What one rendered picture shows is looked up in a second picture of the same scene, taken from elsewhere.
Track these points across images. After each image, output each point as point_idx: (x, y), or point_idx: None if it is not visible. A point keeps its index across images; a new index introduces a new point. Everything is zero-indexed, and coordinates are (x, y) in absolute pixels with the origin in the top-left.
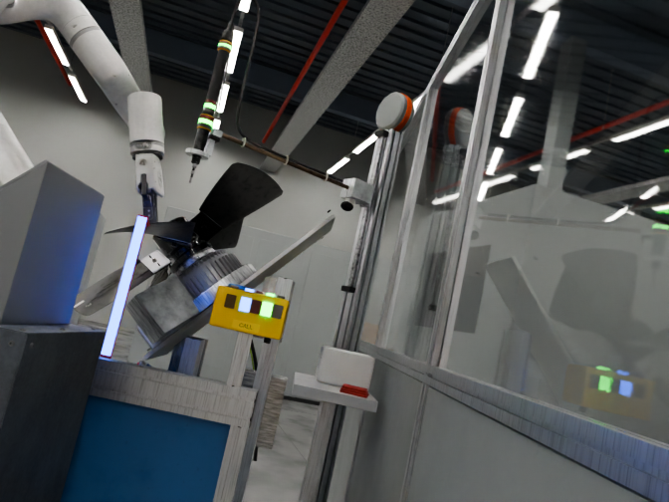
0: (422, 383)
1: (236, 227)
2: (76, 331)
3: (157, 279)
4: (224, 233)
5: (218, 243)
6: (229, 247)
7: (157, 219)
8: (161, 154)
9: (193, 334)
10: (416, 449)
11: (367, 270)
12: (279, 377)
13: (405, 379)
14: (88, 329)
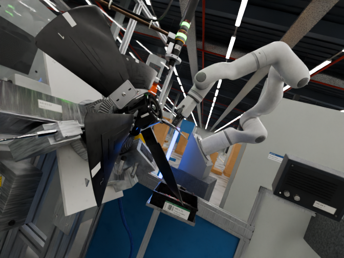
0: None
1: (68, 35)
2: (175, 164)
3: (118, 150)
4: (89, 62)
5: (92, 78)
6: (59, 62)
7: (172, 122)
8: (188, 93)
9: (60, 177)
10: None
11: None
12: (23, 159)
13: None
14: (173, 165)
